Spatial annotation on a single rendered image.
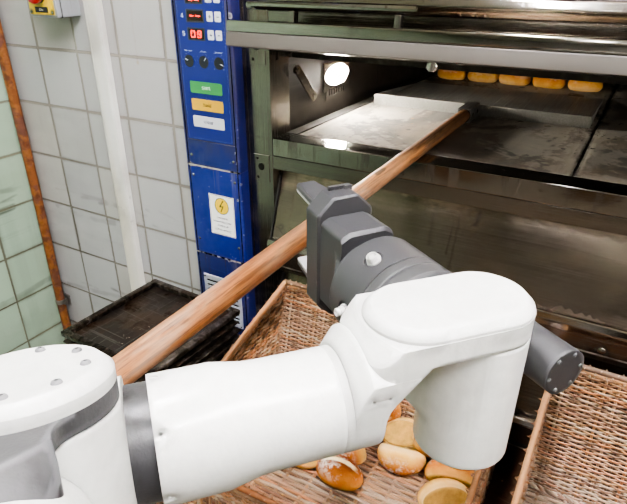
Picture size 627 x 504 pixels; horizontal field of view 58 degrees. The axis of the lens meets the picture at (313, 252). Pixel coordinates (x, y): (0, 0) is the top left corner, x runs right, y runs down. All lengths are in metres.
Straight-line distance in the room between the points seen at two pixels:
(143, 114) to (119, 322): 0.52
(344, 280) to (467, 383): 0.13
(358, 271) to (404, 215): 0.76
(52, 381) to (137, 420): 0.06
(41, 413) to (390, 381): 0.17
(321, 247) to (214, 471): 0.25
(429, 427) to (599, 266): 0.77
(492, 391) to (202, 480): 0.18
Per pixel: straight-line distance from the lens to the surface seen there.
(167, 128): 1.46
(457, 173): 1.10
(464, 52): 0.90
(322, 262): 0.50
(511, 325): 0.35
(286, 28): 1.03
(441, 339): 0.32
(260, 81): 1.26
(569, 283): 1.13
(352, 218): 0.49
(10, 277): 2.00
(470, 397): 0.37
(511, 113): 1.51
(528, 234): 1.13
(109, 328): 1.38
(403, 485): 1.23
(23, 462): 0.24
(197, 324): 0.58
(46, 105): 1.80
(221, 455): 0.31
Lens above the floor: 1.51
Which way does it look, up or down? 27 degrees down
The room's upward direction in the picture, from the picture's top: straight up
